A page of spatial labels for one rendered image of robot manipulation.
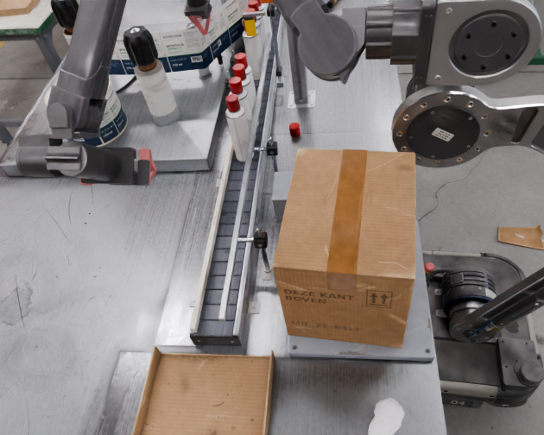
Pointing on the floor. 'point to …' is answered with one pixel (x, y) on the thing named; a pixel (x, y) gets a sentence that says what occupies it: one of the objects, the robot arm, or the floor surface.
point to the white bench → (15, 25)
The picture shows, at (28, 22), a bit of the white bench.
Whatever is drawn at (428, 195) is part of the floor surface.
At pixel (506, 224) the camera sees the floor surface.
